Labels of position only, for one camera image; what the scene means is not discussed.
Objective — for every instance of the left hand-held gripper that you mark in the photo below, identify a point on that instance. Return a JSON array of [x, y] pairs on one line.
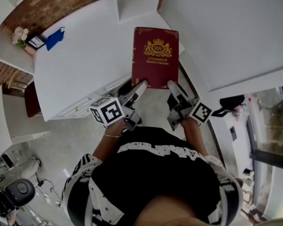
[[109, 113]]

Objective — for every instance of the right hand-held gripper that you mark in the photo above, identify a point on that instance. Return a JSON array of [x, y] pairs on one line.
[[201, 113]]

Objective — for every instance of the dark red gold-print book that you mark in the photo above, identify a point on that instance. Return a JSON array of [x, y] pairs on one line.
[[155, 72]]

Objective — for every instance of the person's left forearm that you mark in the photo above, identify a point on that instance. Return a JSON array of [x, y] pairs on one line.
[[108, 145]]

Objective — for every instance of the person's right forearm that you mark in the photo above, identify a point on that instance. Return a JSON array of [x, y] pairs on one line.
[[194, 138]]

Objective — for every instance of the white desk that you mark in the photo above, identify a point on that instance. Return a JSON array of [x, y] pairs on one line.
[[85, 67]]

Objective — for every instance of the black padded stand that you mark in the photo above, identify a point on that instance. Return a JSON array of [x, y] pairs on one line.
[[231, 102]]

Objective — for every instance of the person's torso black white shirt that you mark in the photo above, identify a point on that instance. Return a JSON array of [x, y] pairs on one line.
[[155, 178]]

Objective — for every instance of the blue cloth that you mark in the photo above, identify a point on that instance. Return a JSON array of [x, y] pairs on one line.
[[54, 39]]

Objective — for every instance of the black framed glass door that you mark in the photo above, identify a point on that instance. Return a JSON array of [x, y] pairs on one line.
[[271, 126]]

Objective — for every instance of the pink vase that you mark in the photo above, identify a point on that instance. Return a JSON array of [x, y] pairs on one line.
[[29, 50]]

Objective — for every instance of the pale pink flower bunch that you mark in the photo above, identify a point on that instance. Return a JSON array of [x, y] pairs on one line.
[[20, 35]]

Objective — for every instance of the white side shelf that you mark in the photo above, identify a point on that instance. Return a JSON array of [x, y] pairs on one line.
[[11, 53]]

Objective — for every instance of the white low table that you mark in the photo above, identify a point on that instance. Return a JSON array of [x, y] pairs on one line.
[[4, 121]]

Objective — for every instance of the small screen device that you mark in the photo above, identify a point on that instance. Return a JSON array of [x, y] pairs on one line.
[[7, 161]]

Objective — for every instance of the black padded headrest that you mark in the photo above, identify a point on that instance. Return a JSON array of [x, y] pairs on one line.
[[20, 191]]

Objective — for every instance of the black picture frame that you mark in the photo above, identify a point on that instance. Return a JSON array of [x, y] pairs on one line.
[[35, 42]]

